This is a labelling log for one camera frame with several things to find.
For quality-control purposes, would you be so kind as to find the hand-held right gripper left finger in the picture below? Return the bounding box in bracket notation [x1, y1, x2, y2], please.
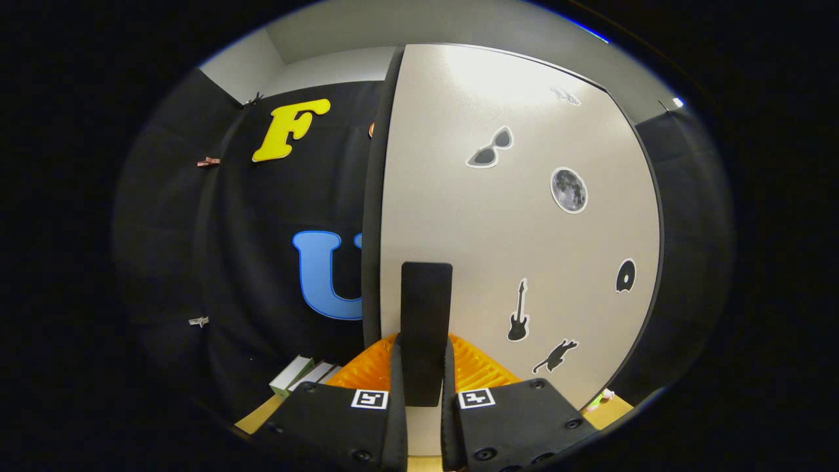
[252, 333, 408, 472]

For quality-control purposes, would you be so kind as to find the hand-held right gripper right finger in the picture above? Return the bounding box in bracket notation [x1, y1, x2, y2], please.
[440, 333, 600, 472]

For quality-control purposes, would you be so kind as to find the beige cabinet door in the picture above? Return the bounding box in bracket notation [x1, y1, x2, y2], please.
[380, 45, 664, 456]

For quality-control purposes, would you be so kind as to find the dark grey cabinet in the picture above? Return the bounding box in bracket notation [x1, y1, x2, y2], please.
[362, 43, 666, 407]

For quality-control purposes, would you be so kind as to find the green book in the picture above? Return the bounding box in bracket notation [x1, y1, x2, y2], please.
[269, 355, 317, 399]

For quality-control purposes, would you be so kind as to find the black backdrop cloth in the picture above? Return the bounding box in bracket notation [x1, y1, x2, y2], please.
[111, 69, 732, 420]

